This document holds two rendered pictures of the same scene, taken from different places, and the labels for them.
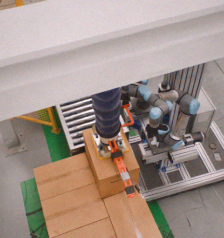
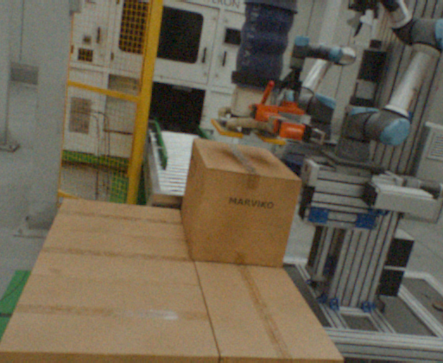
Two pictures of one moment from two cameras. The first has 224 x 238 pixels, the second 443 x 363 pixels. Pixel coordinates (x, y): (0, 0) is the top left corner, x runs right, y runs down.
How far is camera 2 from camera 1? 2.22 m
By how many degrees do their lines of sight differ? 37
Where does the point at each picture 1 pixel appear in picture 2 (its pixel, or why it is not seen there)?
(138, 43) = not seen: outside the picture
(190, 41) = not seen: outside the picture
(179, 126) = (408, 79)
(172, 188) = (352, 337)
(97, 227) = (164, 290)
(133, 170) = (287, 184)
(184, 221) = not seen: outside the picture
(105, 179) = (221, 172)
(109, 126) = (265, 47)
